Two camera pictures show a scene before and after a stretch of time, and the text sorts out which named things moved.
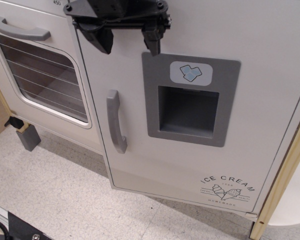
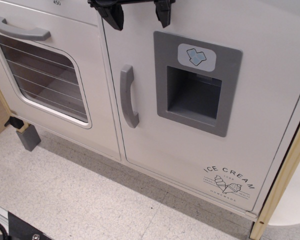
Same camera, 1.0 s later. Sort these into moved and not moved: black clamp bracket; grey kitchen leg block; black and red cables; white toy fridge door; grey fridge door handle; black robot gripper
Moved: black robot gripper; white toy fridge door; grey fridge door handle
Not moved: black and red cables; black clamp bracket; grey kitchen leg block
